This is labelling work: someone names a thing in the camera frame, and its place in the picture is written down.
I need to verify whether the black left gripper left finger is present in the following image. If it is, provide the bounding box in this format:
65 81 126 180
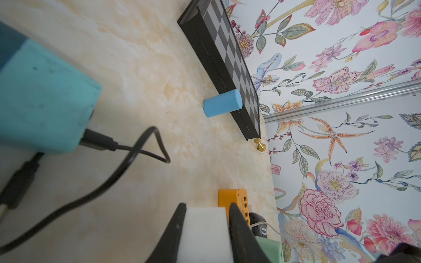
146 203 187 263

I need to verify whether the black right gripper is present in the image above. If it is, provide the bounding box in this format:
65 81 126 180
375 243 421 263

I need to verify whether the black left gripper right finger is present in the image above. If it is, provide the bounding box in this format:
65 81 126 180
229 203 270 263

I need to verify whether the white power strip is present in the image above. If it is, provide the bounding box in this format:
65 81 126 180
177 207 234 263

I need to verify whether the black shaver cable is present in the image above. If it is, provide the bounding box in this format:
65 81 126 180
0 126 172 255

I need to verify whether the teal usb charger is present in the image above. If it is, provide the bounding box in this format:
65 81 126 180
1 23 102 154

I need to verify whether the green usb charger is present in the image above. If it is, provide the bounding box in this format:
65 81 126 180
255 236 284 263

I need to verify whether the orange power strip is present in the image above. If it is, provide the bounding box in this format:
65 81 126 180
218 188 251 226

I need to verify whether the gold chess pawn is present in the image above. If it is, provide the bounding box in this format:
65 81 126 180
254 138 267 152

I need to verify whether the light blue cylinder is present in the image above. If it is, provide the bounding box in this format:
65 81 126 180
203 89 243 117

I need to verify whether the black silver chessboard box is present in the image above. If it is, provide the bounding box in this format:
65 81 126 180
178 1 261 140

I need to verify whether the aluminium frame post right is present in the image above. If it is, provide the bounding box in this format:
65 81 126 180
263 79 421 123

